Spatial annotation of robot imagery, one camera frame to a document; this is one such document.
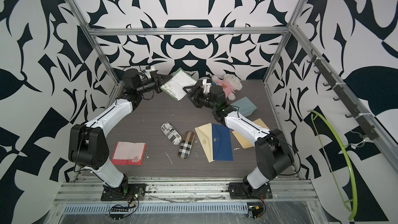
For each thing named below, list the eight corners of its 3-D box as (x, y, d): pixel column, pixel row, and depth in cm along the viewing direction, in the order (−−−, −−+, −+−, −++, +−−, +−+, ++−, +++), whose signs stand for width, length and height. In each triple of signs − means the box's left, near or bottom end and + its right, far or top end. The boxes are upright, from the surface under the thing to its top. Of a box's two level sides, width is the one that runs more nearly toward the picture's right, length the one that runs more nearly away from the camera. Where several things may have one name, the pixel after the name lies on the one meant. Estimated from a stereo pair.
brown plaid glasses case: (176, 157, 86) (176, 155, 84) (185, 132, 95) (185, 129, 93) (187, 160, 85) (187, 158, 83) (195, 134, 94) (195, 132, 92)
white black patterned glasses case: (158, 128, 96) (158, 126, 94) (167, 122, 99) (167, 120, 97) (175, 147, 89) (175, 145, 87) (184, 139, 92) (184, 137, 90)
